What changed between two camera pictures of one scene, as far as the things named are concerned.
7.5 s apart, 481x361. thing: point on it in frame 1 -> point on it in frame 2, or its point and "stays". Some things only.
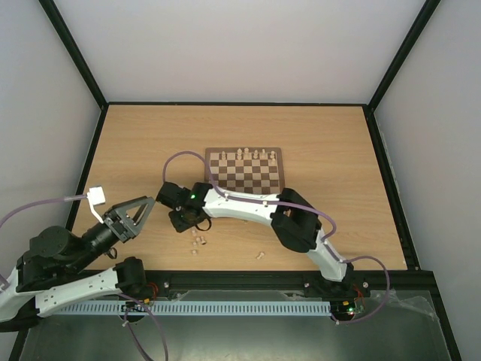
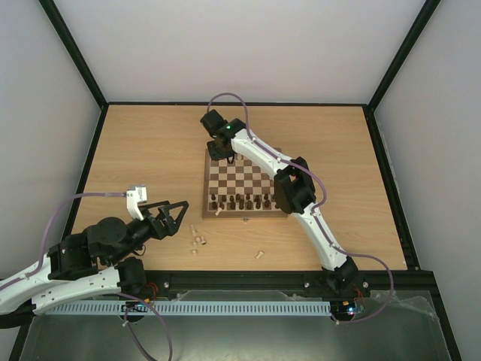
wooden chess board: [255, 170] stays
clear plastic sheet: [419, 298] stays
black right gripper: [177, 219] -> [219, 150]
